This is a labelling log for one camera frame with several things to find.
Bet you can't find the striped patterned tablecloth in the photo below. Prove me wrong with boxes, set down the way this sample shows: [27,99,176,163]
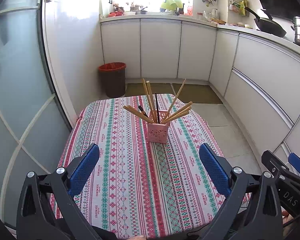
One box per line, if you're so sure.
[50,94,250,239]

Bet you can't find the brown trash bin red liner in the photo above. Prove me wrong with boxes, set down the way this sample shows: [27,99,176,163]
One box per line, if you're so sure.
[98,62,127,99]

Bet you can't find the wall rack with condiments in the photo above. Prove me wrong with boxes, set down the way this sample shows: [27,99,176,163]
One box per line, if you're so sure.
[229,0,250,15]

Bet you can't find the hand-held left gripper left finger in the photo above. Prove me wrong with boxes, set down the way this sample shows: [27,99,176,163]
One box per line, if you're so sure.
[16,143,100,240]

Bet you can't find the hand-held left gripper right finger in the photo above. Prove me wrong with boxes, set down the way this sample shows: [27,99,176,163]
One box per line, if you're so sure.
[199,142,283,240]

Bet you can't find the black wok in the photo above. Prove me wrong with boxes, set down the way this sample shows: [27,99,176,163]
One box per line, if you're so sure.
[244,6,287,38]

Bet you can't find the frosted glass sliding door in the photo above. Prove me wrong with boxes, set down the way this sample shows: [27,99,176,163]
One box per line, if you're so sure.
[0,0,77,233]

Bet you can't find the person's right hand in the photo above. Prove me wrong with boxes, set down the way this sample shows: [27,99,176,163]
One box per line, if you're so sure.
[281,211,293,228]

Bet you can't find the white countertop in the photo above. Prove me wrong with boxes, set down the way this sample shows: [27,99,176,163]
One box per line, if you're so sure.
[99,14,300,63]

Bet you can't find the olive floor mat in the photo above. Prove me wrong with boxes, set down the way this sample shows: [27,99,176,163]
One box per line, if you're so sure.
[172,84,223,105]
[125,82,175,97]

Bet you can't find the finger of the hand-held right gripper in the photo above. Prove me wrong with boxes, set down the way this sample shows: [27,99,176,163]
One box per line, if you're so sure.
[261,149,300,189]
[288,152,300,177]

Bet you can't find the white kitchen cabinets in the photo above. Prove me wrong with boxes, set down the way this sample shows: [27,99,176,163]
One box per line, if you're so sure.
[100,17,300,170]

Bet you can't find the black chopstick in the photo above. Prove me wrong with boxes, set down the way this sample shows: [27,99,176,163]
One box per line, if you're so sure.
[154,93,161,125]
[138,105,150,118]

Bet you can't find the person's black trouser leg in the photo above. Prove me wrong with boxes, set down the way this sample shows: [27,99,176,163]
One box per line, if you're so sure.
[90,226,120,240]

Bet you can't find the green dish rack items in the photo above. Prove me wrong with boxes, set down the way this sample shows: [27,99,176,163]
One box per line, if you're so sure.
[161,0,183,10]

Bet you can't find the pink perforated utensil basket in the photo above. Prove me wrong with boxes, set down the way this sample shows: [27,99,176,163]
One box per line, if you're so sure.
[146,109,171,144]

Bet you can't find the bunch of wooden chopsticks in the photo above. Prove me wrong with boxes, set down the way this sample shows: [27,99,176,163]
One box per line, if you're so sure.
[123,78,193,125]

